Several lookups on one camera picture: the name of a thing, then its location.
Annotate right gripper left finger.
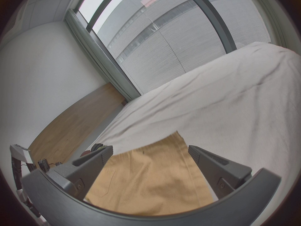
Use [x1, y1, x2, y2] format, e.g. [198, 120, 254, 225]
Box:
[48, 145, 114, 200]

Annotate window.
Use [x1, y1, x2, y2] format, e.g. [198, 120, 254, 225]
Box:
[77, 0, 274, 101]

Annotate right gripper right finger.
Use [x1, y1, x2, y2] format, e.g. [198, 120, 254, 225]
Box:
[188, 145, 253, 201]

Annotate mustard yellow shorts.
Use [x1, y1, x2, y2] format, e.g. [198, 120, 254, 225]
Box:
[84, 131, 215, 216]

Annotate grey-green curtain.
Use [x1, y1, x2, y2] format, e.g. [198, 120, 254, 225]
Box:
[244, 0, 290, 49]

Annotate bed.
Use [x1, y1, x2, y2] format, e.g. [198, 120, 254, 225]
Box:
[28, 41, 301, 221]

